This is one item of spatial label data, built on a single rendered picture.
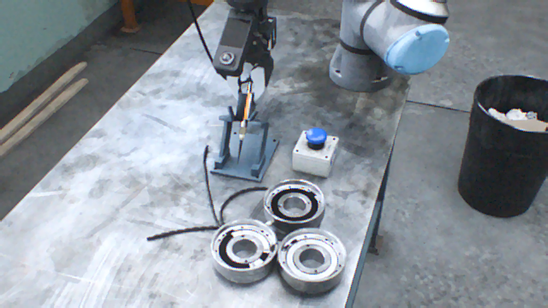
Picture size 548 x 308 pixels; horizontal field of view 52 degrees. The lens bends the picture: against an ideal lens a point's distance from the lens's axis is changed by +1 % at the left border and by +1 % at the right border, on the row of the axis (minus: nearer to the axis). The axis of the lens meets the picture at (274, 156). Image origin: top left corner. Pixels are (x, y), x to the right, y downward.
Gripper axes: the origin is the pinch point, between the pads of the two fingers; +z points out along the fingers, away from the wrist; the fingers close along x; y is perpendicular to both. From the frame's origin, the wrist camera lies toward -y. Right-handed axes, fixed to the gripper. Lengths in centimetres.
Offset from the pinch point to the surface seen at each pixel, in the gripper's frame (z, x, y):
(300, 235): 8.9, -16.1, -21.6
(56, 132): 92, 115, 77
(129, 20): 85, 126, 168
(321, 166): 9.2, -15.5, -3.9
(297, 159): 8.8, -10.9, -3.7
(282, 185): 8.6, -10.0, -11.4
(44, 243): 12.0, 24.8, -32.5
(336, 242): 8.6, -21.8, -21.6
